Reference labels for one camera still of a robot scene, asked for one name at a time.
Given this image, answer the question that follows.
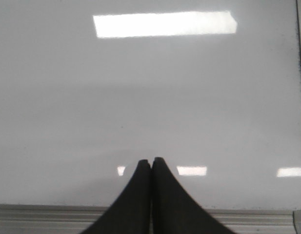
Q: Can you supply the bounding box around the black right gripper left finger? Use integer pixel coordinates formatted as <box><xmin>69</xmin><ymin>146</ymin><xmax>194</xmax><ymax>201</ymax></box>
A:
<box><xmin>82</xmin><ymin>159</ymin><xmax>151</xmax><ymax>234</ymax></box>

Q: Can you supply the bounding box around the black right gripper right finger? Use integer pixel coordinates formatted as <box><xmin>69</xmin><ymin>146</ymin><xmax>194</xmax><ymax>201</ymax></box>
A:
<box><xmin>152</xmin><ymin>157</ymin><xmax>233</xmax><ymax>234</ymax></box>

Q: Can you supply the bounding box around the white whiteboard with aluminium frame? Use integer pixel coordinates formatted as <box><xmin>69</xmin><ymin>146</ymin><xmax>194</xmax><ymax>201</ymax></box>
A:
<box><xmin>0</xmin><ymin>0</ymin><xmax>301</xmax><ymax>234</ymax></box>

